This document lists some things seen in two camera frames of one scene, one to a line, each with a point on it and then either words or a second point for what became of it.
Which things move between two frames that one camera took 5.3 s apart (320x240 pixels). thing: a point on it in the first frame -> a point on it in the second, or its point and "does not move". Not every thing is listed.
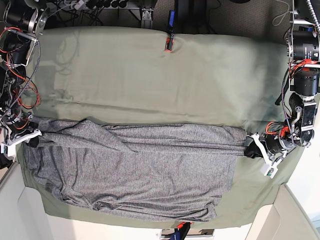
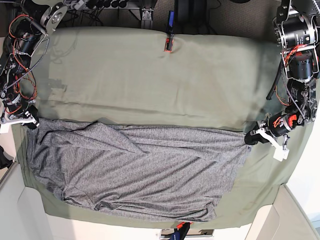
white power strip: [76, 5] does not move
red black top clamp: [169, 43] does not move
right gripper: [273, 143] -> [277, 125]
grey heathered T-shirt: [153, 171] does not move
